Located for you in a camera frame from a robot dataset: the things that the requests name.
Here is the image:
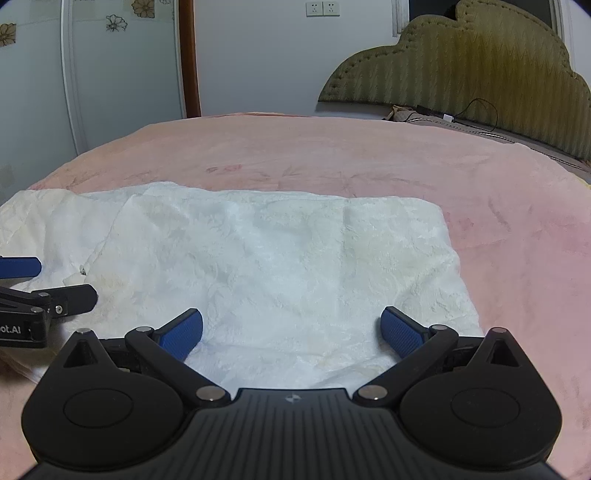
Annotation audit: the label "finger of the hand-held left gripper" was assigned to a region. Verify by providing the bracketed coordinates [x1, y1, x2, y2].
[0, 284, 99, 320]
[0, 256, 43, 280]

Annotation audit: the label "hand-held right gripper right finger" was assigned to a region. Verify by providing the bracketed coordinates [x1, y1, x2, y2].
[353, 306, 528, 409]

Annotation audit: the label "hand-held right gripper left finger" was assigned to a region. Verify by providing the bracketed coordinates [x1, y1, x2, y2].
[62, 308, 232, 409]

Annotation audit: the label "white pants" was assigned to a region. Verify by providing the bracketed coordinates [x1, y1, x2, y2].
[0, 181, 485, 393]

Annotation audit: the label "pink blanket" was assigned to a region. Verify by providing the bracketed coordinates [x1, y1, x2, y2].
[0, 112, 591, 480]

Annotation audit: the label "floral wardrobe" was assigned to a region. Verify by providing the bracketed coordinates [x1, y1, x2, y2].
[0, 0, 188, 204]

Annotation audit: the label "grey bedding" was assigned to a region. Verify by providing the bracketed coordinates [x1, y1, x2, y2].
[383, 105, 591, 175]

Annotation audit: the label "olive padded headboard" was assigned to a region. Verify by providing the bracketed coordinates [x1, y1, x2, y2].
[318, 0, 591, 160]

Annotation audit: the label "black cable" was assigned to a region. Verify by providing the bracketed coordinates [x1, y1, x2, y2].
[406, 98, 520, 139]

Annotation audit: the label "brown wooden frame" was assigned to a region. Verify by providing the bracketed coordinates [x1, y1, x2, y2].
[179, 0, 203, 117]

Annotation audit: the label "white window frame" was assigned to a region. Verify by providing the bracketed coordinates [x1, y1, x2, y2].
[392, 0, 568, 38]

